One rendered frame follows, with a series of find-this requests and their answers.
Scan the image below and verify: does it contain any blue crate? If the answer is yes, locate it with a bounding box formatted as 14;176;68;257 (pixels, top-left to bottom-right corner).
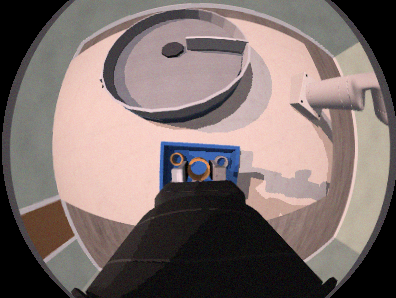
159;141;240;191

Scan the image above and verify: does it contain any bronze bushing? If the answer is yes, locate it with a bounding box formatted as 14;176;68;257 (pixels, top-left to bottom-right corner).
170;152;184;166
188;157;210;181

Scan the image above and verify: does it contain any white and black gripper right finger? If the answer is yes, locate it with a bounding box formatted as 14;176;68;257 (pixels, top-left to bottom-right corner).
209;160;226;181

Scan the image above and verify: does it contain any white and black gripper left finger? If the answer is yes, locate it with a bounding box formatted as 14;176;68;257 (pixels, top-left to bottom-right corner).
171;161;189;182

